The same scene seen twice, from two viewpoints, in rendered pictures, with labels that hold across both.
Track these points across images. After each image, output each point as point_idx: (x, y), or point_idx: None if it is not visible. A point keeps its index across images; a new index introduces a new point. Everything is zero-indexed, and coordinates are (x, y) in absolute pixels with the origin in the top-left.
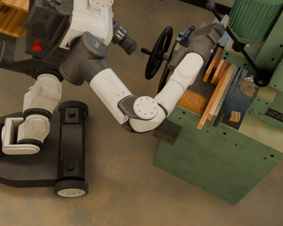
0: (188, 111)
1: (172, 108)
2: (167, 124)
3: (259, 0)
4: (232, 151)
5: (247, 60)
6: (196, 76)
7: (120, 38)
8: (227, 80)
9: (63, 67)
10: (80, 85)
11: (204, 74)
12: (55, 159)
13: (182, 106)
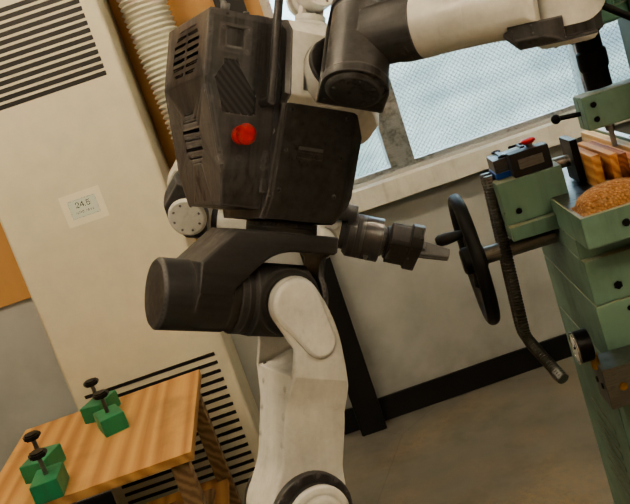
0: None
1: None
2: (618, 353)
3: None
4: None
5: None
6: (582, 193)
7: (382, 226)
8: None
9: (330, 64)
10: (387, 84)
11: (589, 187)
12: None
13: (609, 208)
